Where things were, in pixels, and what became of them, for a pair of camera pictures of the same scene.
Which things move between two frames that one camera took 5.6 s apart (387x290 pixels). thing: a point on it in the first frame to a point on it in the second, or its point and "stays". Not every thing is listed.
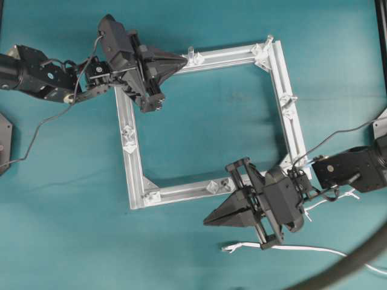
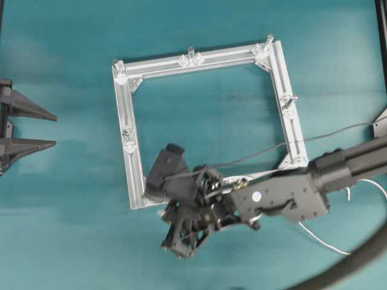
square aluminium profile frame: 268,55 stays
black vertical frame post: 381,6 stays
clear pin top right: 269,41 stays
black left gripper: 144,80 to 11,148
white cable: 230,247 to 246,176
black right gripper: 250,196 to 190,224
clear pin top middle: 190,53 stays
